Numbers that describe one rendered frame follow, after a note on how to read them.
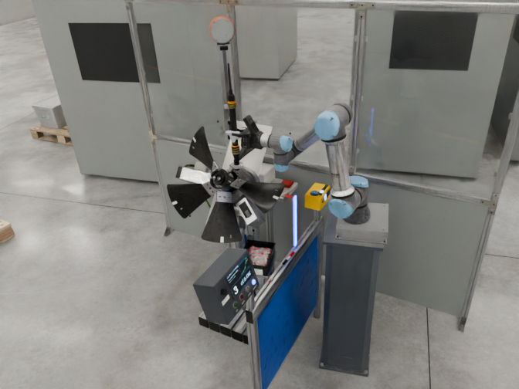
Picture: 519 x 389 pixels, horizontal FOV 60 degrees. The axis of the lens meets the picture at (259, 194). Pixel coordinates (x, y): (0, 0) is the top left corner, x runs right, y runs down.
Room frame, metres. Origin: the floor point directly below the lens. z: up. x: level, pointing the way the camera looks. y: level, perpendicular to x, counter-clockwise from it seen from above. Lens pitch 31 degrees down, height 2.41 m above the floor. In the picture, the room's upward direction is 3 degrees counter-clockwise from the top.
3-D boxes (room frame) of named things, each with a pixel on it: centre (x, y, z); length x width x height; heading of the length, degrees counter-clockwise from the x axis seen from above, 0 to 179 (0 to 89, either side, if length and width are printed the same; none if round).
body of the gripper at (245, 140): (2.13, 0.02, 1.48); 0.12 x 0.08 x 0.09; 60
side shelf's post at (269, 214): (2.72, -0.06, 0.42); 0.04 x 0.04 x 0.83; 60
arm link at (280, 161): (2.07, -0.13, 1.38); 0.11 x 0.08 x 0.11; 143
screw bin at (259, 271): (1.94, 0.03, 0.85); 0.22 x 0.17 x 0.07; 164
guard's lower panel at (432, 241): (2.81, -0.25, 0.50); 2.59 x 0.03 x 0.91; 60
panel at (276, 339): (1.92, -0.15, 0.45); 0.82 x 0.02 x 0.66; 150
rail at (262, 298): (1.92, -0.15, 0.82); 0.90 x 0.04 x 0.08; 150
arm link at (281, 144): (2.05, -0.12, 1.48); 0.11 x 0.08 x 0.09; 60
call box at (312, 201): (2.26, -0.34, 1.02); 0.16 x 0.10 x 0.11; 150
